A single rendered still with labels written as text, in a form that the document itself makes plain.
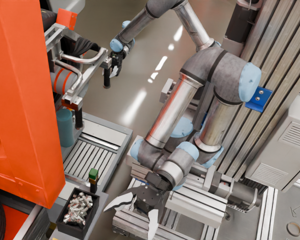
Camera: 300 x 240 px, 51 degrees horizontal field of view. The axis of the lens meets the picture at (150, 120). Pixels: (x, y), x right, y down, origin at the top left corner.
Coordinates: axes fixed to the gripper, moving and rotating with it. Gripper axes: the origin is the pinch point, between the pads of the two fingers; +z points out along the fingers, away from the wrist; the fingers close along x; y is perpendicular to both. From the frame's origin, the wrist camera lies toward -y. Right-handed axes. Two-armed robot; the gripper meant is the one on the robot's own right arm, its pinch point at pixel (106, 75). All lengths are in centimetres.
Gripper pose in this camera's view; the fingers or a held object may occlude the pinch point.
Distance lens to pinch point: 182.9
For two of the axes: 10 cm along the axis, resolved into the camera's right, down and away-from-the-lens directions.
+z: -3.3, 6.9, -6.4
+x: 9.4, 3.3, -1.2
